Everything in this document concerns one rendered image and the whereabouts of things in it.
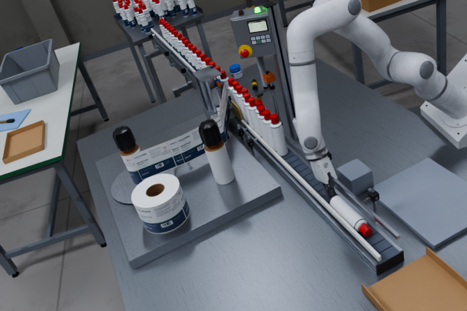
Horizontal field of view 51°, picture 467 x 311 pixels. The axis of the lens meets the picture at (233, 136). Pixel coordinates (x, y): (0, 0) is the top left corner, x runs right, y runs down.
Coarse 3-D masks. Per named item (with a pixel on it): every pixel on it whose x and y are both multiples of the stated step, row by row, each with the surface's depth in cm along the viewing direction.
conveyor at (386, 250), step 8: (288, 152) 217; (288, 160) 212; (296, 160) 211; (296, 168) 207; (304, 168) 205; (304, 176) 201; (312, 176) 200; (312, 184) 196; (320, 184) 195; (320, 192) 191; (328, 200) 186; (368, 224) 172; (360, 232) 170; (376, 232) 168; (368, 240) 166; (376, 240) 165; (384, 240) 164; (376, 248) 162; (384, 248) 162; (392, 248) 161; (384, 256) 159; (392, 256) 158
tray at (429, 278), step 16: (432, 256) 158; (400, 272) 158; (416, 272) 156; (432, 272) 155; (448, 272) 153; (368, 288) 156; (384, 288) 155; (400, 288) 153; (416, 288) 152; (432, 288) 150; (448, 288) 149; (464, 288) 148; (384, 304) 150; (400, 304) 149; (416, 304) 147; (432, 304) 146; (448, 304) 145; (464, 304) 144
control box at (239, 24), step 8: (248, 8) 207; (232, 16) 204; (248, 16) 200; (256, 16) 199; (264, 16) 198; (232, 24) 202; (240, 24) 202; (240, 32) 204; (248, 32) 203; (264, 32) 202; (240, 40) 206; (248, 40) 205; (272, 40) 203; (240, 48) 208; (248, 48) 207; (256, 48) 207; (264, 48) 206; (272, 48) 205; (240, 56) 211; (248, 56) 210; (256, 56) 209
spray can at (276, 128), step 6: (276, 114) 207; (276, 120) 206; (270, 126) 208; (276, 126) 207; (276, 132) 208; (282, 132) 209; (276, 138) 210; (282, 138) 211; (276, 144) 213; (282, 144) 212; (276, 150) 216; (282, 150) 214; (282, 156) 215
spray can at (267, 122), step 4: (264, 112) 210; (268, 112) 209; (264, 116) 210; (268, 116) 210; (264, 120) 212; (268, 120) 211; (264, 124) 212; (268, 124) 211; (268, 128) 212; (268, 132) 214; (268, 136) 215; (268, 140) 217; (272, 140) 216; (272, 144) 217; (272, 148) 218
